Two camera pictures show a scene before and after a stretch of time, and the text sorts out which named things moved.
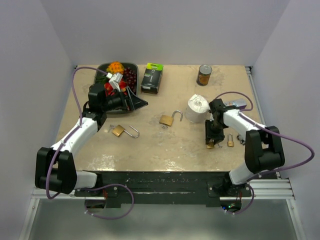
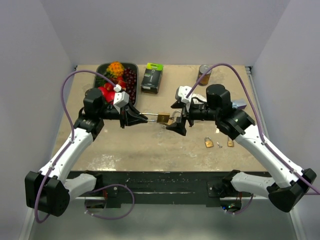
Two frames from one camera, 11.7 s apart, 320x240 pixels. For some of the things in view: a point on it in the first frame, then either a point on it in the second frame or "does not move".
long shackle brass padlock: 230,143 does not move
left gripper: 131,103 -> 126,118
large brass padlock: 118,130 -> 163,118
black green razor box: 151,78 does not move
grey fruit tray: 104,66 does not move
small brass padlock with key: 210,146 does not move
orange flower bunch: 115,67 does not move
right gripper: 217,137 -> 186,109
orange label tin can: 204,72 does not move
